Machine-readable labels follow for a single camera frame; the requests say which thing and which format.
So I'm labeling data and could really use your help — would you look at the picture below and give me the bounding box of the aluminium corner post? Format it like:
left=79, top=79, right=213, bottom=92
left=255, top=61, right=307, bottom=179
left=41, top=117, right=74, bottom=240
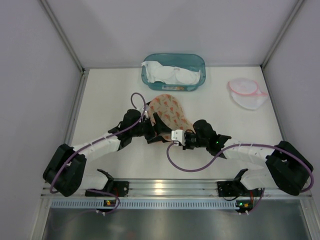
left=38, top=0, right=85, bottom=74
left=260, top=0, right=307, bottom=71

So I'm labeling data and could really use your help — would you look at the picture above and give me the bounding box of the right aluminium corner post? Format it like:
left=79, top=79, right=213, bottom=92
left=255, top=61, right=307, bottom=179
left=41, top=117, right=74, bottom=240
left=260, top=0, right=307, bottom=71

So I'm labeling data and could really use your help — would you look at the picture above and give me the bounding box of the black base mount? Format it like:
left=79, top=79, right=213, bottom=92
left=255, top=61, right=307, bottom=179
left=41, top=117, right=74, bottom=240
left=217, top=180, right=262, bottom=198
left=85, top=180, right=130, bottom=197

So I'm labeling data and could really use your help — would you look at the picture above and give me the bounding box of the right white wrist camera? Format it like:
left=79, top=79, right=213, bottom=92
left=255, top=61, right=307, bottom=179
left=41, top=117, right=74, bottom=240
left=171, top=129, right=186, bottom=146

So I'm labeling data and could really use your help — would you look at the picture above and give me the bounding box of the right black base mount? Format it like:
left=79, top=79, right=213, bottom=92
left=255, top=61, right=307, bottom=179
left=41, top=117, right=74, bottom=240
left=217, top=180, right=262, bottom=198

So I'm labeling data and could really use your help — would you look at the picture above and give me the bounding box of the floral pink laundry bag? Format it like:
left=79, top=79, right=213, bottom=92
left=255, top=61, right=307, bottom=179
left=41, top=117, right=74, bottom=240
left=147, top=94, right=195, bottom=143

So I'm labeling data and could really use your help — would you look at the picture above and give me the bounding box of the purple cable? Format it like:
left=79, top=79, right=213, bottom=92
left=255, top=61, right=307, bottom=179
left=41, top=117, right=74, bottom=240
left=49, top=92, right=151, bottom=216
left=166, top=142, right=315, bottom=215

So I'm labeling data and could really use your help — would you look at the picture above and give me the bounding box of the aluminium front rail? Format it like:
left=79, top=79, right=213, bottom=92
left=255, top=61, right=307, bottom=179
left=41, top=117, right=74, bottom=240
left=40, top=178, right=312, bottom=200

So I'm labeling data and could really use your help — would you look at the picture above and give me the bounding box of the small white mesh laundry bag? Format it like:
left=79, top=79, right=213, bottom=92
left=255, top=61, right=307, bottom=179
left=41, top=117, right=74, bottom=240
left=227, top=78, right=269, bottom=111

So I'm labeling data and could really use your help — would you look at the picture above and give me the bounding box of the left aluminium corner post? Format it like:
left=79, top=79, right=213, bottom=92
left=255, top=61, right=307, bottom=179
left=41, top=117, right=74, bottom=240
left=38, top=0, right=85, bottom=74

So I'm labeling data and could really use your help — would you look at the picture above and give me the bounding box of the teal plastic bin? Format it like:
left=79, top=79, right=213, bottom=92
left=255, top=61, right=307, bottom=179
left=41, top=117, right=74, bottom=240
left=141, top=53, right=207, bottom=92

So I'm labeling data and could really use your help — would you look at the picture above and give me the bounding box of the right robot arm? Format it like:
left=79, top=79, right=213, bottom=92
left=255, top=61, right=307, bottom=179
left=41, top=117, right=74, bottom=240
left=180, top=119, right=314, bottom=196

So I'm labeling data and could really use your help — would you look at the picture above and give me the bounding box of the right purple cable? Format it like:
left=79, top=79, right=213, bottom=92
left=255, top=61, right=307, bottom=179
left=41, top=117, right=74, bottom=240
left=166, top=142, right=315, bottom=215

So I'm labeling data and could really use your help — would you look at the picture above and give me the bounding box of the perforated cable duct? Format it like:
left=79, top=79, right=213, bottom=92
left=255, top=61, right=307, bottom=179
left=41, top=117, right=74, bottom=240
left=50, top=199, right=252, bottom=210

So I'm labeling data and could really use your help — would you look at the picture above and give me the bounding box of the white bra in bin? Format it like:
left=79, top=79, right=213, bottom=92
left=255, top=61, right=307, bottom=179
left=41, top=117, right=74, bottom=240
left=141, top=61, right=201, bottom=85

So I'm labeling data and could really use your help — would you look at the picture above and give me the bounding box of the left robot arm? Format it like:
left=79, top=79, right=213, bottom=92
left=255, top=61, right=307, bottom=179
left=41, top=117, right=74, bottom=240
left=42, top=109, right=172, bottom=197

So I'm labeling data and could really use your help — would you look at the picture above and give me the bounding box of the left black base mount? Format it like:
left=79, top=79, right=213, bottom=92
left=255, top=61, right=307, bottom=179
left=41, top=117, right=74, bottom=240
left=85, top=180, right=130, bottom=197

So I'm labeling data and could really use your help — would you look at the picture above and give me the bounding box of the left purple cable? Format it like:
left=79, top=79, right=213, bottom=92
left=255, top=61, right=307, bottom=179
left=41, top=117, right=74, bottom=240
left=49, top=92, right=151, bottom=216

